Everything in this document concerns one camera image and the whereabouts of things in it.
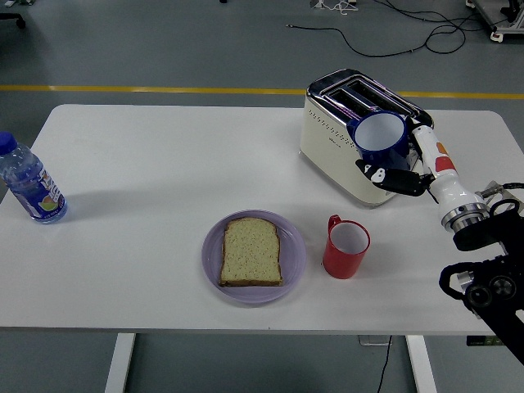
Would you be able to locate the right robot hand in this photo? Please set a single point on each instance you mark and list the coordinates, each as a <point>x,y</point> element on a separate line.
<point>446,180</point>

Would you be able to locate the blue enamel cup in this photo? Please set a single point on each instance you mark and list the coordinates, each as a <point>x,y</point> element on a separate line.
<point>378,135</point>

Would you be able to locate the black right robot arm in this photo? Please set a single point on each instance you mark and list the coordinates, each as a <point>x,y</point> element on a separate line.
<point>479,237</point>

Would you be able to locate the red enamel cup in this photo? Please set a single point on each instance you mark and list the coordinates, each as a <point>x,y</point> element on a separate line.
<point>340,262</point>

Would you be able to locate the slice of bread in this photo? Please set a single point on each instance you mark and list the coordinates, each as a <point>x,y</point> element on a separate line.
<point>250,254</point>

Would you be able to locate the cream and chrome toaster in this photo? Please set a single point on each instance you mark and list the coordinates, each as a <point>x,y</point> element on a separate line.
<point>327,159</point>

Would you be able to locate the table height control panel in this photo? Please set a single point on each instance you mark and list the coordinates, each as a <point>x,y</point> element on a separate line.
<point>479,340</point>

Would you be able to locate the purple plate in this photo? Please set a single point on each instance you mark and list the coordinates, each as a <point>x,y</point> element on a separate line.
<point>294,254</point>

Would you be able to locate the grey box under table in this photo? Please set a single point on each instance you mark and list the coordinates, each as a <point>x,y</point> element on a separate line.
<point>370,340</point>

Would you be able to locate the white table leg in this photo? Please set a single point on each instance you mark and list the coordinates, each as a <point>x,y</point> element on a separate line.
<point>119,364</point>
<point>421,364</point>

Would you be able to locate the plastic bottle with blue cap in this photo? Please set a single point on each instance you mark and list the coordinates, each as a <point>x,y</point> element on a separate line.
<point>28,184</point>

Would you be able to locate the black chair base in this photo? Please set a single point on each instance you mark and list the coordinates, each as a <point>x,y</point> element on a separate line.
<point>12,17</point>

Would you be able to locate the metal equipment frame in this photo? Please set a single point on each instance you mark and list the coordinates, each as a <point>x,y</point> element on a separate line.
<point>507,28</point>

